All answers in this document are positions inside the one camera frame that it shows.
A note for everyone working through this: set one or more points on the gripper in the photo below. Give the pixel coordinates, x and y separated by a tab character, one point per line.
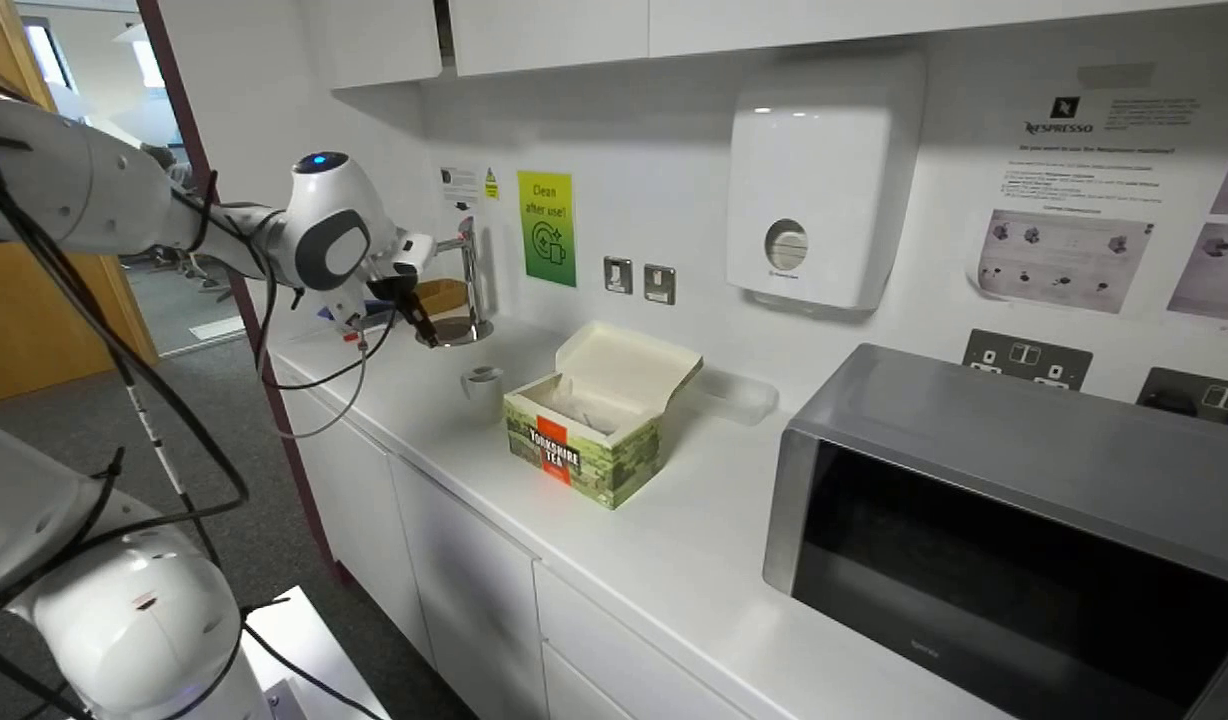
389	289

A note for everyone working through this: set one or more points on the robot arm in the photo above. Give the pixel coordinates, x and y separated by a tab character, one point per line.
94	190

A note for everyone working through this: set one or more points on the white mug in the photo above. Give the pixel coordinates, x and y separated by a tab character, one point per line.
484	398

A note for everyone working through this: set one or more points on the heap of tea bags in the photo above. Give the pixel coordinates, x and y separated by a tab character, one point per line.
586	408

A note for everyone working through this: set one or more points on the green tea box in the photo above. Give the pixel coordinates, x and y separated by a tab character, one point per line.
594	455

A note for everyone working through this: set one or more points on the chrome tap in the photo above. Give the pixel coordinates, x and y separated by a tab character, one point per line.
471	275

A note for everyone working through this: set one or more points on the yellow warning sticker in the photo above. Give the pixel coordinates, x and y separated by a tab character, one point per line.
491	184

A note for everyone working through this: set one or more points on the white base cabinet door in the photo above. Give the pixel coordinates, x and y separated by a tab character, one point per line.
359	510
469	590

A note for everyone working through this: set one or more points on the wooden door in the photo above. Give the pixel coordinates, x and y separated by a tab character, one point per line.
34	320

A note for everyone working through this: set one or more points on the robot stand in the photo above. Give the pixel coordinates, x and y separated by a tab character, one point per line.
319	640

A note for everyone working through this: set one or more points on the clear plastic container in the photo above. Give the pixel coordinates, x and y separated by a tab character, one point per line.
739	398

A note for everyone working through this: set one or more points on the white drawer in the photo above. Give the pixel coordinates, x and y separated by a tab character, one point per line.
574	695
624	650

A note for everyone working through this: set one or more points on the white paper towel dispenser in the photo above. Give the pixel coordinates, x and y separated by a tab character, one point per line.
824	190

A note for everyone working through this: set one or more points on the microwave door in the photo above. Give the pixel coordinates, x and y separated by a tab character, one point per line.
974	590

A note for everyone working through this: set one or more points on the silver microwave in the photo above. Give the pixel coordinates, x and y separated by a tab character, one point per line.
1024	470

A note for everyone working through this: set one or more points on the white instruction poster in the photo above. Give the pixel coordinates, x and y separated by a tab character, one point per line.
1114	200

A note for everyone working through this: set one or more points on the small white wall notice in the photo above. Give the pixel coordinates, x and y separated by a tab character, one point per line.
459	183

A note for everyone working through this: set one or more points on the green wall sign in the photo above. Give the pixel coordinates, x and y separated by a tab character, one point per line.
547	228

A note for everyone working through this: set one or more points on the metal switch plate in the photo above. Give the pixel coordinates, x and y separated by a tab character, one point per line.
618	275
660	285

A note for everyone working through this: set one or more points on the white wall cabinet door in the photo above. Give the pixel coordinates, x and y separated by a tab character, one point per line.
549	32
374	40
874	20

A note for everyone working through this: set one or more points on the white wall cabinet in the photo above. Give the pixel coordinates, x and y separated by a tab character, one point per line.
774	25

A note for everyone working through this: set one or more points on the dark wall socket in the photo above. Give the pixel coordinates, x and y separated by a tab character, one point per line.
1199	398
1026	358

